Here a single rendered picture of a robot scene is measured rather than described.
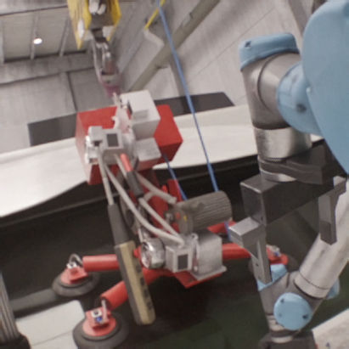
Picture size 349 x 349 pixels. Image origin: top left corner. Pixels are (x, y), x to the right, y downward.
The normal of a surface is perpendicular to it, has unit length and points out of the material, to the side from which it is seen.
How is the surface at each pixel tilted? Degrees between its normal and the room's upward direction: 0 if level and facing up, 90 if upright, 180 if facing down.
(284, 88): 69
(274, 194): 113
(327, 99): 97
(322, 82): 97
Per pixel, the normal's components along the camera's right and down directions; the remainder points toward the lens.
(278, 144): -0.33, 0.44
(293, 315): -0.55, 0.12
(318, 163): -0.23, -0.90
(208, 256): 0.44, 0.30
